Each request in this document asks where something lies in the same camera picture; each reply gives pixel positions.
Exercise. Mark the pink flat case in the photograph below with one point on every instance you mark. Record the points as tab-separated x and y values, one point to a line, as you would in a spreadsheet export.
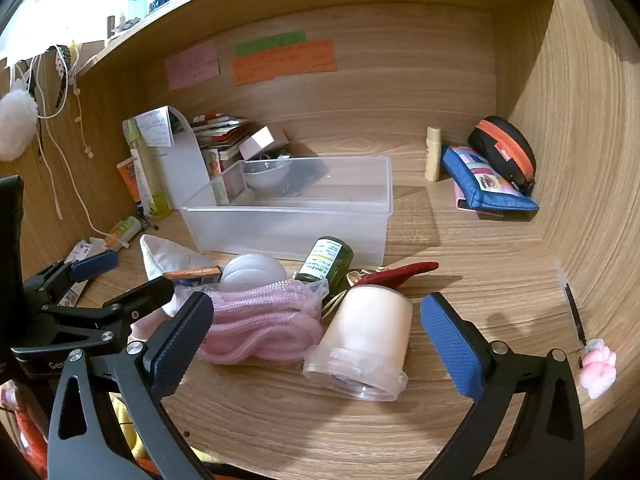
462	204

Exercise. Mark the clear plastic storage box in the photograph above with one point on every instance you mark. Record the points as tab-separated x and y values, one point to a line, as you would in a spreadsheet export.
300	230

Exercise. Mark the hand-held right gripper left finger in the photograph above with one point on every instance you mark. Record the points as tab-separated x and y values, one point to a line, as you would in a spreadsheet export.
182	345

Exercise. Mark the teal cup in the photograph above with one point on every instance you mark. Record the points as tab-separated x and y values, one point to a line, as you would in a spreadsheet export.
137	5

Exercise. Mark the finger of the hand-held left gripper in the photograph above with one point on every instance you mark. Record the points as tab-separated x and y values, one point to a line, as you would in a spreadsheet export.
150	291
95	265

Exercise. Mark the red charm with gold bell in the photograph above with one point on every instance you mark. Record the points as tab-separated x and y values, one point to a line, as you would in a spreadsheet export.
400	272

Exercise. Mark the white round container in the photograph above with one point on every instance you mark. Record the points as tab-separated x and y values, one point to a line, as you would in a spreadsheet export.
252	270

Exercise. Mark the pink paw toy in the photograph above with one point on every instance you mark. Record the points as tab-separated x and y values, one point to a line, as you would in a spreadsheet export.
598	367

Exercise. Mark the wooden desktop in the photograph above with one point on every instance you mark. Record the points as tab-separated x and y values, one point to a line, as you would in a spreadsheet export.
500	270

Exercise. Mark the spotted hair band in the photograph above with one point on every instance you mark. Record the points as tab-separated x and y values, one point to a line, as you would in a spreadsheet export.
62	60

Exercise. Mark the white curved plastic stand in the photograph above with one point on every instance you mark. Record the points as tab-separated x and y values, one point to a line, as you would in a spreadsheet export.
185	170

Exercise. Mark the orange tube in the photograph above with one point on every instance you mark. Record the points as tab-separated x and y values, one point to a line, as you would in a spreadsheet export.
129	175

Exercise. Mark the small white box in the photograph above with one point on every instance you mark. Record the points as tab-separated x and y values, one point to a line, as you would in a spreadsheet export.
260	142

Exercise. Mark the stack of books and papers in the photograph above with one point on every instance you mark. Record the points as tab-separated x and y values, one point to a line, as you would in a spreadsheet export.
220	132

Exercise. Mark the pink paper note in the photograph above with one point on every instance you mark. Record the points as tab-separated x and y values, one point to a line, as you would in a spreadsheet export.
192	65

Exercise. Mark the orange paper note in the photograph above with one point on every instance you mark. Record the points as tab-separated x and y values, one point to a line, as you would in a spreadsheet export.
282	62

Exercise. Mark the white receipt paper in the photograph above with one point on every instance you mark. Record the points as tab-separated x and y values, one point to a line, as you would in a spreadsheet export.
155	127

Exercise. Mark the blue patchwork pouch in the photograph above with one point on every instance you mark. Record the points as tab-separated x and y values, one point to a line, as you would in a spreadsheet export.
465	175

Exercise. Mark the fruit print box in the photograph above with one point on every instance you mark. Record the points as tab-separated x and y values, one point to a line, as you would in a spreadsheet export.
220	165

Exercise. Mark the yellow cloth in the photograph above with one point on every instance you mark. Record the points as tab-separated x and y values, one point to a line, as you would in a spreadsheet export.
125	420

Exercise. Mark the green and white tube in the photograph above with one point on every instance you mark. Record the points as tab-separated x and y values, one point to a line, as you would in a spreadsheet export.
125	230

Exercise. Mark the person's left forearm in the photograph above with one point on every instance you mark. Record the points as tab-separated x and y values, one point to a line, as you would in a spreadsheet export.
27	430

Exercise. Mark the white cloth pouch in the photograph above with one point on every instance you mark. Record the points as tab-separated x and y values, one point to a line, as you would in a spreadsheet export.
160	260

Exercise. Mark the dark green spray bottle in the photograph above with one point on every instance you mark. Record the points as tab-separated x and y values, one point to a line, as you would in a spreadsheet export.
325	260

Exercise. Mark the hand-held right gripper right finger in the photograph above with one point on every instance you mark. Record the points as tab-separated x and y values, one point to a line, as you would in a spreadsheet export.
450	345

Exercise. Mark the black pen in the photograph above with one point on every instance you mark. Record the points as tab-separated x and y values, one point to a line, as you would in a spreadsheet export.
575	312

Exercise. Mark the cream tube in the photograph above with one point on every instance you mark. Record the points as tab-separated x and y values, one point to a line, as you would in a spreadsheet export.
433	155

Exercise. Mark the glass bowl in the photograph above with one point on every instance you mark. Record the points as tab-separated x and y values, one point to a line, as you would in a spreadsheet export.
267	175

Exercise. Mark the small orange brown box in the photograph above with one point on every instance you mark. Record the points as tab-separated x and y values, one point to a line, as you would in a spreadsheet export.
192	274

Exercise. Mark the white printed packet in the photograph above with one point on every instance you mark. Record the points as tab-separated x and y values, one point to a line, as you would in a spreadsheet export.
82	250

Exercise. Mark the black case with orange zipper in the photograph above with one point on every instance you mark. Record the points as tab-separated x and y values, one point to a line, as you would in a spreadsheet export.
495	152

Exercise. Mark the cream candle jar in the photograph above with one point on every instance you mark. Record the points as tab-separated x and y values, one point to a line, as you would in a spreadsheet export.
370	325

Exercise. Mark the yellow green bottle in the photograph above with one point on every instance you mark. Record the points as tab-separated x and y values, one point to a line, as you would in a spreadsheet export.
150	185

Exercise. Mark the green paper note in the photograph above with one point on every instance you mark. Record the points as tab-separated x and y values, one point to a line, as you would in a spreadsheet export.
270	43

